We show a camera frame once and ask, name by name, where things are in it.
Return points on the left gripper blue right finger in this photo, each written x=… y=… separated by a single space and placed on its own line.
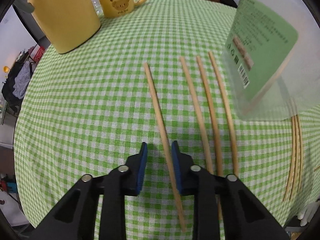
x=180 y=167

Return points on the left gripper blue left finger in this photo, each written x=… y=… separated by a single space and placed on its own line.
x=143 y=156

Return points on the wooden chopstick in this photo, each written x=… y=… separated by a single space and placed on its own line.
x=267 y=85
x=297 y=162
x=290 y=179
x=301 y=152
x=200 y=120
x=216 y=132
x=232 y=134
x=166 y=147

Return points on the white gloved hand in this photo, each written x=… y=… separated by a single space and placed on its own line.
x=306 y=214

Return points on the green checkered tablecloth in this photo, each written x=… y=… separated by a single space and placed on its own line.
x=88 y=110

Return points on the clear plastic container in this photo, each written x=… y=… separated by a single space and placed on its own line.
x=262 y=34

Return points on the black folding chair with clothes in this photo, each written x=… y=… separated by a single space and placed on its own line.
x=16 y=84

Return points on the red basket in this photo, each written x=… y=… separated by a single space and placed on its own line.
x=38 y=53

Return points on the yellow bear mug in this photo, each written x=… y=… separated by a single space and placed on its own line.
x=117 y=8

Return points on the yellow thermos jug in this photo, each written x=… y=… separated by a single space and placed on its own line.
x=66 y=23

